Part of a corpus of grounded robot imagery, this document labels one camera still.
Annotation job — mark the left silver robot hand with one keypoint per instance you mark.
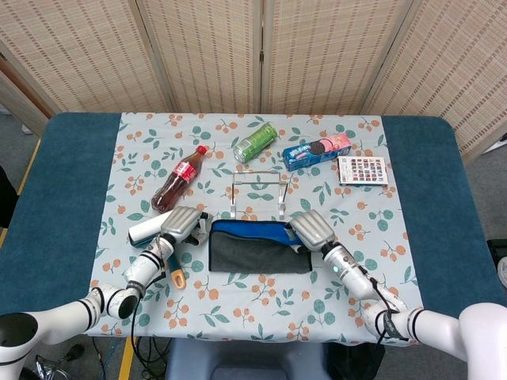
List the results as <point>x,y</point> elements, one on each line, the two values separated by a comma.
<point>182,223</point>

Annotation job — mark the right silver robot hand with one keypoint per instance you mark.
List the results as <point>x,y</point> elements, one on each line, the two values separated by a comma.
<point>313,231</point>

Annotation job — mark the teal lint roller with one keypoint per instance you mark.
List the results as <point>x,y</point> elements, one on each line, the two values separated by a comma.
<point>146,231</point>

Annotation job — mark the cola bottle with red cap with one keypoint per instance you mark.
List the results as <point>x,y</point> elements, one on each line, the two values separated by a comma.
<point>178,180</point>

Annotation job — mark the blue cloth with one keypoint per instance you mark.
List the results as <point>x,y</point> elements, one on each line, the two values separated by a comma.
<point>253,253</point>

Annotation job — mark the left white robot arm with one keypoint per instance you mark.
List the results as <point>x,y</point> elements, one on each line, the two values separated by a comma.
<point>99,302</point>

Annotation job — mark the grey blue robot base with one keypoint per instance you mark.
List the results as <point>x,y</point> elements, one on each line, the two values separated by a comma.
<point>245,360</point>

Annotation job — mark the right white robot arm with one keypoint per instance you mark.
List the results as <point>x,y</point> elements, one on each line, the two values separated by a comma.
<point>435,324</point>

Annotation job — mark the flat box with colour grid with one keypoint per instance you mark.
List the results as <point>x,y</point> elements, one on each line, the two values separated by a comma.
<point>362,170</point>

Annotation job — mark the blue pink cookie box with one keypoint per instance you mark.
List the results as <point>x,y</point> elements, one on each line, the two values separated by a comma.
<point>317,151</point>

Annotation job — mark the floral patterned tablecloth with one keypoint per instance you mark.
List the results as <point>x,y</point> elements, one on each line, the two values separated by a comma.
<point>253,308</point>

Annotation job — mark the green drink can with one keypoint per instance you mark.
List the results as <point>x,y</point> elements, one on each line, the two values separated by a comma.
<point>253,143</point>

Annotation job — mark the teal table cover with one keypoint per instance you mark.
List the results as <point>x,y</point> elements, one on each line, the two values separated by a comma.
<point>59,198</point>

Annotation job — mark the black bag under table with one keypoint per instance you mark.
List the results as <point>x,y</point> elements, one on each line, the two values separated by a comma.
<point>352,364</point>

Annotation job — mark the woven folding screen panel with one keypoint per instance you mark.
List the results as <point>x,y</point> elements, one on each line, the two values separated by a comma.
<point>455,59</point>
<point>325,51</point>
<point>79,51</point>
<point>198,51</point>

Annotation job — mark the black box beside table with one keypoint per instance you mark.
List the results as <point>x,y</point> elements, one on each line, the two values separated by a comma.
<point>497,247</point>

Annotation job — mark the white round object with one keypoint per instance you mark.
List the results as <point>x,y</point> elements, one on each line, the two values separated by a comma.
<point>503,273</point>

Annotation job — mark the white stand foot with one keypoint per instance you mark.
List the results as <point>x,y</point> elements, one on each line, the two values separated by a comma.
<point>497,144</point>

